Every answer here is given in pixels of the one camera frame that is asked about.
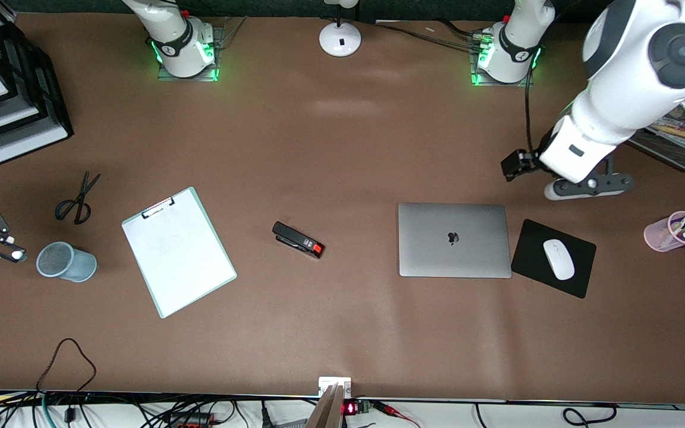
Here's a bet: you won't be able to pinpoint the silver laptop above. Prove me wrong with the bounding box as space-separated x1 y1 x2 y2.
398 202 513 279

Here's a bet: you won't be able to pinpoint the white computer mouse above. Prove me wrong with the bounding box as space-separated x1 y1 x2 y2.
542 238 576 281

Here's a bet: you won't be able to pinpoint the black mouse pad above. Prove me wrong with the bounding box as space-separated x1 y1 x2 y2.
510 219 598 299

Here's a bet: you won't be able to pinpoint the pink mesh pen cup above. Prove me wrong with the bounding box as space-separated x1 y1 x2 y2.
643 211 685 253

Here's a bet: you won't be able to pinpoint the black mesh desk organizer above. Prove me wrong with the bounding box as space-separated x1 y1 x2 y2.
628 89 685 173

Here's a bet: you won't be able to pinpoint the yellow pens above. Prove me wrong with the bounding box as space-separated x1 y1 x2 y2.
646 119 685 141

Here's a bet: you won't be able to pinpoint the black stacked paper tray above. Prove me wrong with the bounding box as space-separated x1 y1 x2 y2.
0 0 74 166

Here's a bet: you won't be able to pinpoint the blue mesh pen cup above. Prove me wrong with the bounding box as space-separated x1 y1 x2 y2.
36 241 98 283

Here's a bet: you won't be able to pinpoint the black scissors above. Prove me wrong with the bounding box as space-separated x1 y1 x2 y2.
55 171 102 225

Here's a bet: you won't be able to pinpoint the light teal clipboard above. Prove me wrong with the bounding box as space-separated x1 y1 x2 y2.
121 187 238 319

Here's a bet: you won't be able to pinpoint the white paper sheet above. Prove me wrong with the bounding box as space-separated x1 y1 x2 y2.
124 191 234 316

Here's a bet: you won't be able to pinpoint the white round lamp base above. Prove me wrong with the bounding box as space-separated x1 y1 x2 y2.
319 0 362 58

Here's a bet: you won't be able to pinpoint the black stapler red tip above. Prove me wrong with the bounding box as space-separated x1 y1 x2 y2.
272 221 325 260

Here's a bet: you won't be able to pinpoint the orange terminal strip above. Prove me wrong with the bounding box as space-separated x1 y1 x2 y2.
164 412 217 427

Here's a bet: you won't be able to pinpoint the red clip lead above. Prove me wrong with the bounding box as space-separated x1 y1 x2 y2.
371 400 422 428

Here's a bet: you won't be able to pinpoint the small white box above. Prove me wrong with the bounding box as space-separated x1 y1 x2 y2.
318 376 352 398

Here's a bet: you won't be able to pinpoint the black left camera cable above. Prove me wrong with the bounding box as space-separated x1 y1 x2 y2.
523 62 551 156

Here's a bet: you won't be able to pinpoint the black looped cable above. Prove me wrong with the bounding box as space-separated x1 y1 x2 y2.
36 338 97 411

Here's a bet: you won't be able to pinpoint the black base cable bundle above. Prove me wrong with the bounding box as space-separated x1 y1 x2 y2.
372 20 495 57

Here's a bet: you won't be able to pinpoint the black coiled cable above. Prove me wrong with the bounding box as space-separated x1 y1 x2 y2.
561 404 618 426

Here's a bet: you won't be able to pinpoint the grey metal post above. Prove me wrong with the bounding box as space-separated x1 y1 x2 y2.
306 383 346 428

